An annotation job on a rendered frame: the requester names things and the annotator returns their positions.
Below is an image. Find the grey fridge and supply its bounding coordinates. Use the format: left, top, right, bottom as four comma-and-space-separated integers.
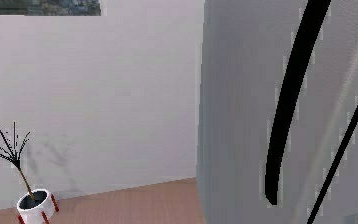
195, 0, 358, 224

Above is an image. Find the bare plant in white pot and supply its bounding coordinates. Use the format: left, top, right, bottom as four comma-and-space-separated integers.
0, 121, 60, 224

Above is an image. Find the black curved fridge handle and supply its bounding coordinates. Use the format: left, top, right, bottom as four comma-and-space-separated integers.
264, 0, 333, 207

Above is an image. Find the framed dark wall picture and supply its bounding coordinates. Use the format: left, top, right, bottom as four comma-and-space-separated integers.
0, 0, 102, 17

